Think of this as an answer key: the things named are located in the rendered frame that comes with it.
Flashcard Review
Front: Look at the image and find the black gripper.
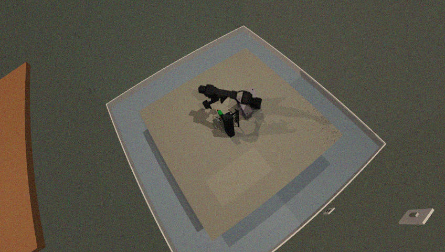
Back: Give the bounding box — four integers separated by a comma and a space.
203, 95, 227, 109

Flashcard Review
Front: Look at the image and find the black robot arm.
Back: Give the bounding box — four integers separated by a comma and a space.
198, 85, 262, 109

